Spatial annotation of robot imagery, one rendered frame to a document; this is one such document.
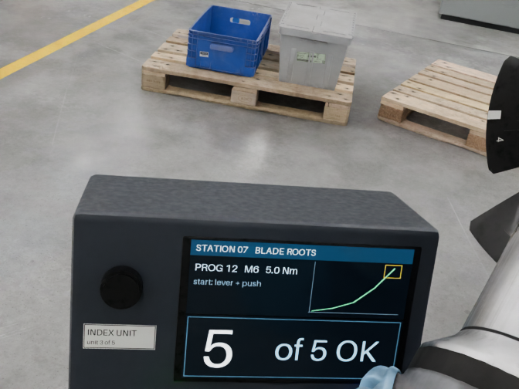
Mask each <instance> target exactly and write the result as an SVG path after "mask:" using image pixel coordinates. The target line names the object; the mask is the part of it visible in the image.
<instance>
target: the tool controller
mask: <svg viewBox="0 0 519 389"><path fill-rule="evenodd" d="M438 242H439V232H438V230H437V229H436V228H435V227H433V226H432V225H431V224H430V223H428V222H427V221H426V220H425V219H424V218H423V217H422V216H421V215H419V214H418V213H417V212H416V211H414V210H413V209H412V208H411V207H409V206H408V205H407V204H406V203H405V202H404V201H403V200H402V199H400V198H399V197H398V196H397V195H396V194H394V193H392V192H390V191H368V190H355V189H341V188H316V187H302V186H289V185H275V184H250V183H236V182H223V181H197V180H184V179H170V178H145V177H131V176H118V175H105V174H95V175H92V176H90V179H89V181H88V183H87V185H86V188H85V190H84V192H83V195H82V197H81V199H80V202H79V204H78V206H77V208H76V210H75V213H74V215H73V225H72V258H71V290H70V355H69V388H68V389H356V388H358V387H359V385H360V383H361V379H362V378H363V377H364V376H365V375H366V374H367V373H368V372H369V371H370V370H371V369H372V368H373V367H377V366H380V365H381V366H386V367H392V366H394V367H396V368H398V369H400V371H401V373H402V374H404V372H405V371H406V369H407V368H408V366H409V364H410V362H411V361H412V358H413V357H414V355H415V354H416V351H417V350H418V349H419V347H420V346H421V341H422V332H423V327H424V323H425V318H426V310H427V305H428V301H429V292H430V287H431V282H432V278H433V270H434V265H435V260H436V252H437V247H438ZM186 315H211V316H256V325H255V333H254V341H253V355H252V363H251V371H250V379H229V378H181V371H182V360H183V350H184V338H185V317H186Z"/></svg>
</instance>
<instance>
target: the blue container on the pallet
mask: <svg viewBox="0 0 519 389"><path fill-rule="evenodd" d="M231 18H232V22H230V19H231ZM239 19H245V20H250V25H246V24H241V23H239ZM271 20H272V15H271V14H266V13H261V12H253V11H248V10H243V9H237V8H229V7H224V6H219V5H210V6H209V7H208V8H207V9H206V10H205V11H204V12H203V13H202V14H201V15H200V16H199V17H198V18H197V19H196V20H195V22H194V23H193V24H192V25H191V27H190V28H189V29H188V30H189V32H188V48H187V50H188V54H187V56H186V66H189V67H194V68H199V69H207V70H211V71H216V72H221V73H229V74H234V75H238V76H247V77H253V76H254V75H255V73H256V71H257V69H258V67H259V65H260V63H261V61H262V59H263V56H264V54H265V52H266V50H267V48H268V44H269V37H270V26H271Z"/></svg>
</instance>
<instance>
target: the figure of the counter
mask: <svg viewBox="0 0 519 389"><path fill-rule="evenodd" d="M255 325H256V316H211V315H186V317H185V338H184V350H183V360H182V371H181V378H229V379H250V371H251V363H252V355H253V341H254V333H255Z"/></svg>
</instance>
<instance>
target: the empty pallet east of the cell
mask: <svg viewBox="0 0 519 389"><path fill-rule="evenodd" d="M496 80H497V76H495V75H491V74H489V73H484V72H481V71H478V70H475V69H471V68H468V67H465V66H460V65H457V64H454V63H449V62H447V61H443V60H441V59H438V60H436V61H435V62H434V63H432V64H431V65H429V66H427V67H426V68H425V69H423V70H421V71H419V72H418V74H415V75H414V76H412V77H411V78H409V80H406V81H405V82H403V83H401V86H397V87H396V88H394V89H393V91H389V92H388V93H386V94H385V95H384V96H382V100H381V104H382V105H381V106H380V109H379V112H378V119H379V120H382V121H385V122H387V123H390V124H393V125H396V126H398V127H402V128H404V129H406V130H410V131H413V132H416V133H418V134H421V135H424V136H427V137H431V138H433V139H436V140H440V141H442V142H445V143H449V144H453V145H456V146H458V147H462V148H464V149H467V150H469V151H473V152H475V153H478V154H482V155H483V156H487V152H486V128H487V114H488V109H489V105H490V98H491V95H492V92H493V89H494V85H495V83H496ZM414 111H417V112H420V113H424V114H426V115H430V116H432V117H436V118H439V119H441V120H445V121H448V122H450V123H454V124H457V125H460V126H462V127H466V128H469V129H470V132H469V134H468V137H467V139H466V140H464V139H462V138H459V137H455V136H453V135H450V134H446V133H443V132H441V131H438V130H434V129H432V128H429V127H425V126H423V125H420V124H417V123H413V122H411V121H408V120H407V119H406V117H407V116H408V115H409V114H411V113H413V112H414Z"/></svg>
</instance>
